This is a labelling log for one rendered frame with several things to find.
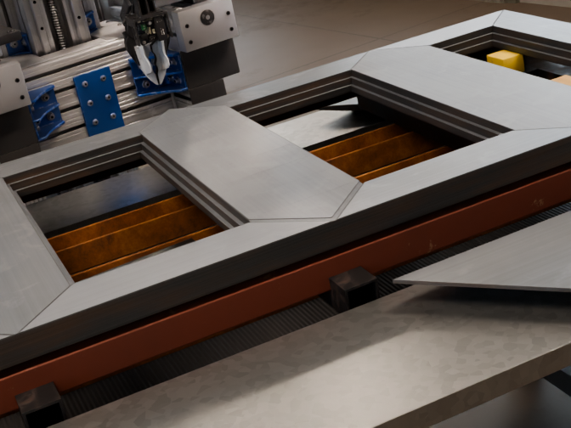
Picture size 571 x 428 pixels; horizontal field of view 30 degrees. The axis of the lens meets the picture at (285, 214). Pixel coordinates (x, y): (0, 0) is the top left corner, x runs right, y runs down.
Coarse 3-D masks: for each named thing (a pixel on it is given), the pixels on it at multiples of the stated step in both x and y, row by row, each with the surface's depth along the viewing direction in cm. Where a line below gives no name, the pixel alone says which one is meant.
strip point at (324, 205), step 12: (324, 192) 155; (336, 192) 154; (348, 192) 153; (300, 204) 153; (312, 204) 152; (324, 204) 151; (336, 204) 150; (264, 216) 151; (276, 216) 150; (288, 216) 150; (300, 216) 149; (312, 216) 148; (324, 216) 147
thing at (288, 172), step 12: (312, 156) 170; (276, 168) 168; (288, 168) 167; (300, 168) 166; (312, 168) 165; (324, 168) 164; (240, 180) 166; (252, 180) 165; (264, 180) 164; (276, 180) 163; (288, 180) 162; (216, 192) 164; (228, 192) 163; (240, 192) 162; (252, 192) 161
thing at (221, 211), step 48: (480, 48) 222; (528, 48) 212; (288, 96) 209; (336, 96) 212; (384, 96) 201; (144, 144) 198; (192, 192) 174; (432, 192) 150; (480, 192) 153; (288, 240) 143; (336, 240) 146; (192, 288) 140; (48, 336) 134
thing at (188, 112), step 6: (192, 108) 209; (198, 108) 208; (204, 108) 207; (210, 108) 206; (216, 108) 206; (168, 114) 208; (174, 114) 207; (180, 114) 207; (186, 114) 206; (192, 114) 205; (156, 120) 206; (162, 120) 205; (168, 120) 204; (174, 120) 204; (150, 126) 203; (156, 126) 202
